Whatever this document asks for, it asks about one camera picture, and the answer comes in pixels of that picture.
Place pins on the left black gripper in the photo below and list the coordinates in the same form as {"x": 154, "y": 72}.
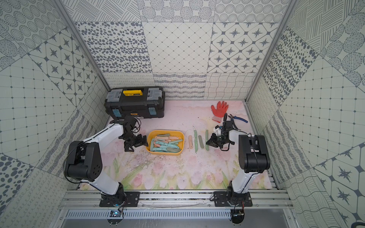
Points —
{"x": 134, "y": 141}

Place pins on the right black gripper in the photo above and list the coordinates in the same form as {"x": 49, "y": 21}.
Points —
{"x": 213, "y": 142}

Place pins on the grey green fruit knife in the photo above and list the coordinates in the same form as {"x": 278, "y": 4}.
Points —
{"x": 201, "y": 143}

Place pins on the yellow plastic storage box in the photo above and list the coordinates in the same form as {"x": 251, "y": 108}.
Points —
{"x": 155, "y": 133}

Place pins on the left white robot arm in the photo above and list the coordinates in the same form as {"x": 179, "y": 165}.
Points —
{"x": 83, "y": 163}

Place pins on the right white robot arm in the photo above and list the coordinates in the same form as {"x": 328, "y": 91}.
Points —
{"x": 253, "y": 159}

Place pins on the pink fruit knife in box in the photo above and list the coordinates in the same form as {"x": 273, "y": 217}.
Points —
{"x": 167, "y": 138}

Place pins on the red work glove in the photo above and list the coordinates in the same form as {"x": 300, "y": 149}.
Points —
{"x": 219, "y": 111}

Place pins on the black plastic toolbox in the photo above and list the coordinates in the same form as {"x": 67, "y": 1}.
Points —
{"x": 143, "y": 102}

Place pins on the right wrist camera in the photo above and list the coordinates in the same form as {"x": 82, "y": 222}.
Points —
{"x": 217, "y": 130}

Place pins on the blue handled pliers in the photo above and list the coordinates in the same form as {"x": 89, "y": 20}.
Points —
{"x": 237, "y": 118}

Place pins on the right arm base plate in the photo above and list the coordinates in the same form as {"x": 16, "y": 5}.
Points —
{"x": 226, "y": 199}

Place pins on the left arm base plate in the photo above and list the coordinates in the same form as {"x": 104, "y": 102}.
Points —
{"x": 127, "y": 199}

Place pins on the aluminium frame rail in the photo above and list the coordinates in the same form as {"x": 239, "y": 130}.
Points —
{"x": 176, "y": 199}

